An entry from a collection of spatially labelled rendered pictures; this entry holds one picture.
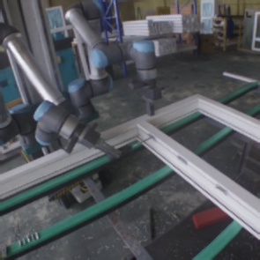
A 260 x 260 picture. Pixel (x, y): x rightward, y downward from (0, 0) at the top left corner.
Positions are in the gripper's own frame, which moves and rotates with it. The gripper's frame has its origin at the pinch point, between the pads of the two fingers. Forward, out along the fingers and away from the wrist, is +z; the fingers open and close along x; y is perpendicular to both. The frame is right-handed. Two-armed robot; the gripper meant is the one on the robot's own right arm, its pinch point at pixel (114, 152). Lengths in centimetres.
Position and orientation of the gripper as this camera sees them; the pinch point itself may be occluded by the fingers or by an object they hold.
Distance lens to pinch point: 78.2
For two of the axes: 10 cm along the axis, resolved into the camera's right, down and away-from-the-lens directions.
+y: 4.3, -8.4, 3.3
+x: -3.3, 1.9, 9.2
